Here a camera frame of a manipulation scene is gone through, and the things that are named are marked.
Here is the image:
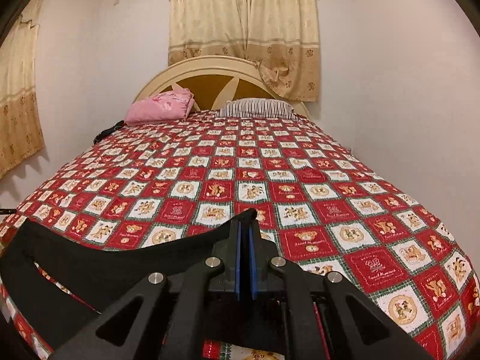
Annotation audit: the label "black pants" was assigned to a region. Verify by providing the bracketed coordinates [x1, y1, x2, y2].
[1, 219, 230, 350]

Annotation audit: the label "red patchwork bedspread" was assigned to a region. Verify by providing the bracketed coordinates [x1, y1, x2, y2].
[1, 111, 479, 359]

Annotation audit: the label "black object at bed edge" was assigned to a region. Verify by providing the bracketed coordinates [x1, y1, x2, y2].
[93, 120, 125, 145]

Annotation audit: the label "pink folded blanket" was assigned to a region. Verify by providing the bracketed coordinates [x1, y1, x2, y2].
[124, 88, 194, 126]

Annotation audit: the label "striped pillow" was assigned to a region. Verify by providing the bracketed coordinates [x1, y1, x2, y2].
[218, 97, 296, 120]

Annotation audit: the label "cream wooden headboard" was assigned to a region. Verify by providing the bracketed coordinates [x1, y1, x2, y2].
[133, 54, 313, 119]

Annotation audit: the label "beige curtain behind headboard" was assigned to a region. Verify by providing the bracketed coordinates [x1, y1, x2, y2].
[168, 0, 320, 102]

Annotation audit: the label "beige curtain on side wall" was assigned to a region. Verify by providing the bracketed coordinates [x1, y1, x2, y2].
[0, 0, 45, 175]

